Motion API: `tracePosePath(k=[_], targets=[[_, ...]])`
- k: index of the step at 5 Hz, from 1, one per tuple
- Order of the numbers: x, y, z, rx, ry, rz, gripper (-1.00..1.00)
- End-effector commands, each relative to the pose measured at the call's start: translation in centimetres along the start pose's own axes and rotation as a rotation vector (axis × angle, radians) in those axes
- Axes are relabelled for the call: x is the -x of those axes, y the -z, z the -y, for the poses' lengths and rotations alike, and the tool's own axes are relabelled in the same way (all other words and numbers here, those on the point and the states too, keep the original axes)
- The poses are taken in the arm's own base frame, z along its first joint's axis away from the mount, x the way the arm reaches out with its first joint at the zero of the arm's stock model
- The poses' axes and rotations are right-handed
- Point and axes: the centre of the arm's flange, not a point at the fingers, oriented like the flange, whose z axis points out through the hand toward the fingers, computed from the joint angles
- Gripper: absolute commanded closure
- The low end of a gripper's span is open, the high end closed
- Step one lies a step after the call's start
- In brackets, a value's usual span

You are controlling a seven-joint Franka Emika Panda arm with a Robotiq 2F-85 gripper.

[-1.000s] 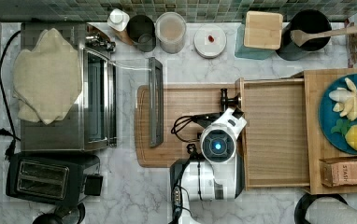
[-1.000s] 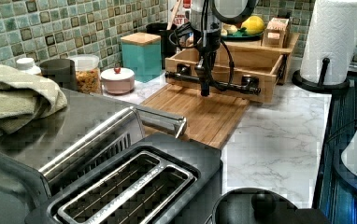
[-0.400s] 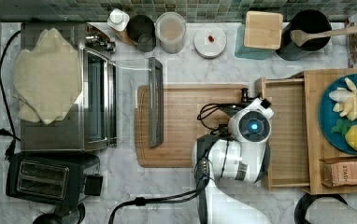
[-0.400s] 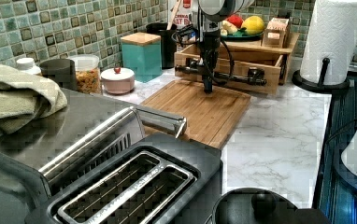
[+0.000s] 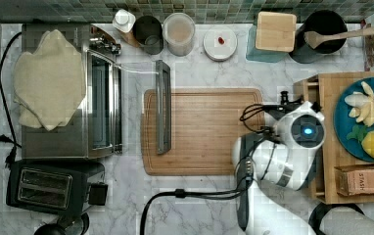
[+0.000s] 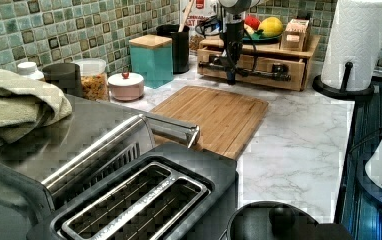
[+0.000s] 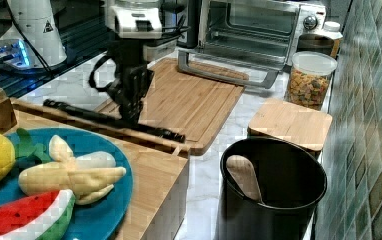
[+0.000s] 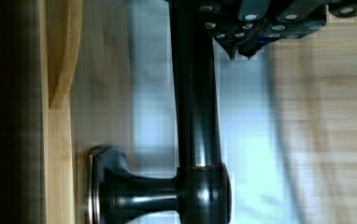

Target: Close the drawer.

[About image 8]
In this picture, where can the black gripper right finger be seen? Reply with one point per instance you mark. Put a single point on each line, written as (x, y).
(272, 20)

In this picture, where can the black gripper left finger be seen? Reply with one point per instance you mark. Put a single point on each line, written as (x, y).
(235, 24)

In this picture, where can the black metal drawer handle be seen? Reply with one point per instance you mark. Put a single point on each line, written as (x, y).
(200, 191)

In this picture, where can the wooden drawer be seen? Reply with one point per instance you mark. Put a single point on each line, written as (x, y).
(64, 89)

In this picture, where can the wooden base board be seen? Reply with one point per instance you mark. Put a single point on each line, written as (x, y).
(315, 87)

